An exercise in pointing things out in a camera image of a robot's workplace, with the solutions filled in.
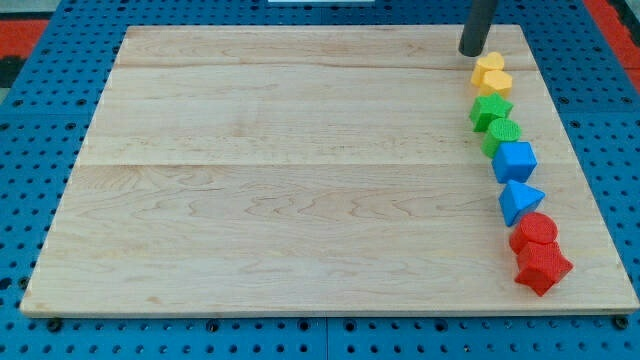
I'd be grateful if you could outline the light wooden board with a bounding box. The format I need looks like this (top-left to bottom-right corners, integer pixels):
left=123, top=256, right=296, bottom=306
left=20, top=25, right=639, bottom=318

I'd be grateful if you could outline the yellow heart block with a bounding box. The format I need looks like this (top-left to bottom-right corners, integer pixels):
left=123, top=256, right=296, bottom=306
left=470, top=52, right=505, bottom=86

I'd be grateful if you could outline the green star block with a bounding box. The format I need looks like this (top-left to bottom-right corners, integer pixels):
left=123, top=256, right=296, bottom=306
left=469, top=93, right=514, bottom=132

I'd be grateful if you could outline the green cylinder block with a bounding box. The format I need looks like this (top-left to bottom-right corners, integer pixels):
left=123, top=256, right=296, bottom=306
left=481, top=118, right=521, bottom=158

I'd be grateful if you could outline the blue cube block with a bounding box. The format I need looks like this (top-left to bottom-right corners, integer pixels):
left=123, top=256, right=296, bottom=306
left=492, top=142, right=538, bottom=184

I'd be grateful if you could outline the blue triangle block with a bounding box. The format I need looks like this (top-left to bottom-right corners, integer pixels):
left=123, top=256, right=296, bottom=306
left=498, top=180, right=546, bottom=227

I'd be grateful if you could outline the yellow hexagon block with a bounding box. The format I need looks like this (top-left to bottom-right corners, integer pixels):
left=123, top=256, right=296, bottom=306
left=479, top=70, right=513, bottom=98

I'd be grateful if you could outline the red cylinder block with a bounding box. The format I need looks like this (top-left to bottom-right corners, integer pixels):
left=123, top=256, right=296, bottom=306
left=509, top=212, right=558, bottom=254

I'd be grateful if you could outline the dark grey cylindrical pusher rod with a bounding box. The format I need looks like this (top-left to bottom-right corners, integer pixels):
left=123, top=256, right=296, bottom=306
left=458, top=0, right=499, bottom=57

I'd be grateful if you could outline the red star block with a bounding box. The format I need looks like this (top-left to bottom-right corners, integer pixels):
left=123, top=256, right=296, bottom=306
left=514, top=242, right=574, bottom=297

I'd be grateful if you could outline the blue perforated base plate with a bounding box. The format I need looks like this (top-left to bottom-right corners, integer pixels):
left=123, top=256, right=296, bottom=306
left=1, top=0, right=639, bottom=359

